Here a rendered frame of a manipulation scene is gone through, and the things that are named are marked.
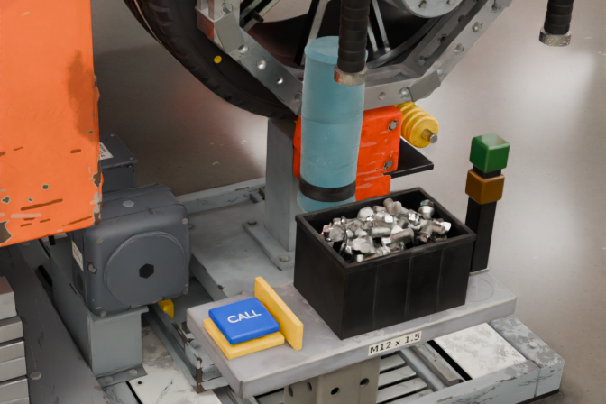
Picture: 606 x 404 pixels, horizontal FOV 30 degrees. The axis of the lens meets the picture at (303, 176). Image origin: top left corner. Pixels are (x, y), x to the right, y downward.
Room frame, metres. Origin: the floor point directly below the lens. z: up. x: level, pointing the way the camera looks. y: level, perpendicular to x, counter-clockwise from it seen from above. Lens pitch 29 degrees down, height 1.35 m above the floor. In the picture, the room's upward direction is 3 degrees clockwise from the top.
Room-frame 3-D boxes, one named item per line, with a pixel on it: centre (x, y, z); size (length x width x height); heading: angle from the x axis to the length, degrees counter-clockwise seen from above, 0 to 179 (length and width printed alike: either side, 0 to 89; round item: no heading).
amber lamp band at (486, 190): (1.37, -0.25, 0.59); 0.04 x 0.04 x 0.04; 30
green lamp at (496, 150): (1.37, -0.25, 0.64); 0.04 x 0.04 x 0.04; 30
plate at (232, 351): (1.18, 0.07, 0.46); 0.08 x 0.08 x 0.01; 30
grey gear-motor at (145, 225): (1.69, 0.35, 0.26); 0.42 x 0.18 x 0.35; 30
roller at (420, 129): (1.78, -0.14, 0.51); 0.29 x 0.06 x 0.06; 30
